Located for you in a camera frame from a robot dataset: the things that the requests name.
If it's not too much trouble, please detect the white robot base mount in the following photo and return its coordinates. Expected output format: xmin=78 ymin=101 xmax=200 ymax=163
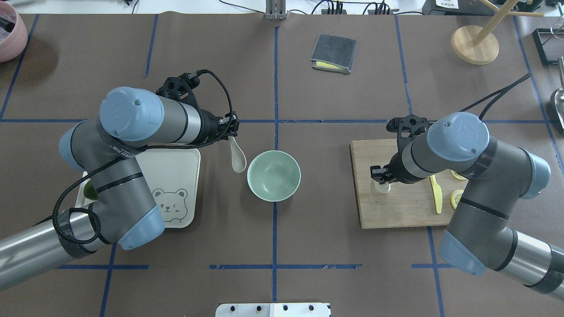
xmin=215 ymin=302 xmax=332 ymax=317

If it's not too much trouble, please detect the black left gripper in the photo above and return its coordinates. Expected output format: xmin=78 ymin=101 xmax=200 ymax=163
xmin=202 ymin=111 xmax=239 ymax=143

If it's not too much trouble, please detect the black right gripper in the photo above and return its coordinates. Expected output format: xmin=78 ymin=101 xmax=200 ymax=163
xmin=370 ymin=153 xmax=410 ymax=184

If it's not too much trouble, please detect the upper lemon slice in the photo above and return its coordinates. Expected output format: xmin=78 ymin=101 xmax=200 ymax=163
xmin=449 ymin=170 xmax=467 ymax=181

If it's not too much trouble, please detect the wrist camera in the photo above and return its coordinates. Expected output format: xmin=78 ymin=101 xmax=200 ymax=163
xmin=155 ymin=73 xmax=200 ymax=106
xmin=386 ymin=114 xmax=431 ymax=153

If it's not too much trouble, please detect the aluminium frame post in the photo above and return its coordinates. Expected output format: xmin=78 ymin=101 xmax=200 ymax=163
xmin=264 ymin=0 xmax=287 ymax=21

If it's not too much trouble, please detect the beige spoon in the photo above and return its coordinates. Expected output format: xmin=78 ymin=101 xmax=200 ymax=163
xmin=228 ymin=136 xmax=247 ymax=174

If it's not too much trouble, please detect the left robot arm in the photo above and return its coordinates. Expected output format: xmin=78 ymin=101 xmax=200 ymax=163
xmin=1 ymin=87 xmax=236 ymax=290

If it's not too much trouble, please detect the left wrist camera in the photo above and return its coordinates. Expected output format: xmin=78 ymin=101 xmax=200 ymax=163
xmin=155 ymin=73 xmax=200 ymax=106

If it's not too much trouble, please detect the metal scoop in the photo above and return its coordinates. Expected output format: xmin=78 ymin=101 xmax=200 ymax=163
xmin=550 ymin=56 xmax=564 ymax=134

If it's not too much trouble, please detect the yellow plastic knife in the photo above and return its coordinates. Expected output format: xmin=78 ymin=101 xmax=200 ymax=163
xmin=429 ymin=175 xmax=443 ymax=214

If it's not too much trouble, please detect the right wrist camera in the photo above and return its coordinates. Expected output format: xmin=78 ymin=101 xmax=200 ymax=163
xmin=386 ymin=114 xmax=431 ymax=153

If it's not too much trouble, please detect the bamboo cutting board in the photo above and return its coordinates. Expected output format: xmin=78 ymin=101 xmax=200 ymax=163
xmin=350 ymin=139 xmax=468 ymax=229

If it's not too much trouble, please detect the light green bowl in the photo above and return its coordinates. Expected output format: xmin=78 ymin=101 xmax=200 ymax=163
xmin=246 ymin=150 xmax=301 ymax=202

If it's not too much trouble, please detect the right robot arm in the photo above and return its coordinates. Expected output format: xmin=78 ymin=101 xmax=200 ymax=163
xmin=370 ymin=112 xmax=564 ymax=300

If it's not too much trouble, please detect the yellow sponge cloth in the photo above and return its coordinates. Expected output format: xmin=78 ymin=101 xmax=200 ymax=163
xmin=312 ymin=61 xmax=350 ymax=74

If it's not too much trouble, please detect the white bear tray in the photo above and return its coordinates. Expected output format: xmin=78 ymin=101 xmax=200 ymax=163
xmin=75 ymin=148 xmax=201 ymax=229

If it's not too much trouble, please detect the pink bowl with ice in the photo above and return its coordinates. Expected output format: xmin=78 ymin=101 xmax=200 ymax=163
xmin=0 ymin=1 xmax=28 ymax=63

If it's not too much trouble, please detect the dark tray with glasses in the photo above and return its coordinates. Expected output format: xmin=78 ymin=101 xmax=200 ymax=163
xmin=532 ymin=28 xmax=564 ymax=66

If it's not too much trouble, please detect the wooden mug tree stand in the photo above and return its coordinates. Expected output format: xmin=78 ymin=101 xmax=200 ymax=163
xmin=450 ymin=0 xmax=544 ymax=66

